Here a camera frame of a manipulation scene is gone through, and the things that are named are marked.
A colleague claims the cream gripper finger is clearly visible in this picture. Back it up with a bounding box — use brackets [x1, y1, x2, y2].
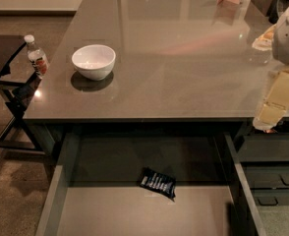
[253, 70, 289, 131]

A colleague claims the blue rxbar wrapper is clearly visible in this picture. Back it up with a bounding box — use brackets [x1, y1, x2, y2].
[140, 168, 176, 201]

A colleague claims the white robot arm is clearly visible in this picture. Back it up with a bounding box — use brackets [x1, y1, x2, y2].
[252, 6, 289, 131]

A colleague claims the open grey top drawer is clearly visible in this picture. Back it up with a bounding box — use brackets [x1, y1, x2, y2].
[35, 132, 266, 236]

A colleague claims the white ceramic bowl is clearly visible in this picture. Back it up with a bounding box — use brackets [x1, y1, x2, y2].
[72, 44, 116, 81]

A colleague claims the clear plastic water bottle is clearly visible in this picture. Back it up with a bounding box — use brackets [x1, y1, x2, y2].
[24, 34, 49, 78]

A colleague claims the dark folding chair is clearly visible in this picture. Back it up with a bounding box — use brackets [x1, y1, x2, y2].
[0, 34, 42, 151]

